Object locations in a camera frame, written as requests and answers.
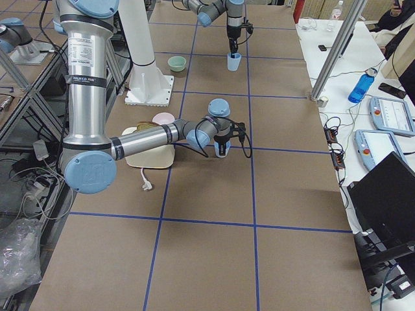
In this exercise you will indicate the brown toast slice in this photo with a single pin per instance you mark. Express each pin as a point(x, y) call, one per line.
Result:
point(145, 125)

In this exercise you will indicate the teach pendant far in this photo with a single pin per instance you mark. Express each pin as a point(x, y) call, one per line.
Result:
point(391, 115)

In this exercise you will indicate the light blue cup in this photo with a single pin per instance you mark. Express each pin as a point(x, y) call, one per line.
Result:
point(233, 61)
point(222, 149)

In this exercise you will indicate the person in black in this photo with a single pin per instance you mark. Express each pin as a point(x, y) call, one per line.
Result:
point(393, 26)

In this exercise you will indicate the aluminium frame post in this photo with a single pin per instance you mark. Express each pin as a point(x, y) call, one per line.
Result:
point(338, 46)

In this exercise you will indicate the teach pendant near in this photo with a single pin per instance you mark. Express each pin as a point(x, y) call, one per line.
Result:
point(374, 145)

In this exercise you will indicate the cream two-slot toaster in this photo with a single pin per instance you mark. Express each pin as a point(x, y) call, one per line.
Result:
point(160, 157)

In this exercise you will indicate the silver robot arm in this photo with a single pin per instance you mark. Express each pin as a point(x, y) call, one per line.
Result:
point(208, 12)
point(89, 157)

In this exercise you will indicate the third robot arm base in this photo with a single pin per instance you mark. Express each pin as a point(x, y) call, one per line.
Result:
point(17, 41)

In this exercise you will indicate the black laptop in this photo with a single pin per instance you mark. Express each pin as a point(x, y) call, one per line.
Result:
point(385, 196)

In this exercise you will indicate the black smartphone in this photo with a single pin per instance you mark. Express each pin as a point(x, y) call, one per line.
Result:
point(391, 90)

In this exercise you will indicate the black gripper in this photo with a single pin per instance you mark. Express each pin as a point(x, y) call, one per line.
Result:
point(222, 140)
point(233, 33)

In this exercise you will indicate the pink plastic bowl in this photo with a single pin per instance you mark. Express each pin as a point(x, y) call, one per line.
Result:
point(163, 118)

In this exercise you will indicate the clear plastic bag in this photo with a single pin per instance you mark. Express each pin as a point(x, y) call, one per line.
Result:
point(20, 256)

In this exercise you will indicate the green plastic bowl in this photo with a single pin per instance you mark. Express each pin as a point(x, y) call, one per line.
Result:
point(177, 63)

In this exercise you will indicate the white toaster power plug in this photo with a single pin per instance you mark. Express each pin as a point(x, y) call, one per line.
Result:
point(147, 185)

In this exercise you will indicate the clear plastic bottle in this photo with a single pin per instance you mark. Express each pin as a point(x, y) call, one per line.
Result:
point(336, 11)

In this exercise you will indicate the blue water bottle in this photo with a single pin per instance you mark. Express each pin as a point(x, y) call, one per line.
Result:
point(363, 85)

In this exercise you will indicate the teach pendant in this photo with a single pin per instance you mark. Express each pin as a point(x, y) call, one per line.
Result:
point(391, 115)
point(374, 145)

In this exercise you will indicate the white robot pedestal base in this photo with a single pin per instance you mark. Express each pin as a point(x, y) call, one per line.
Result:
point(147, 84)

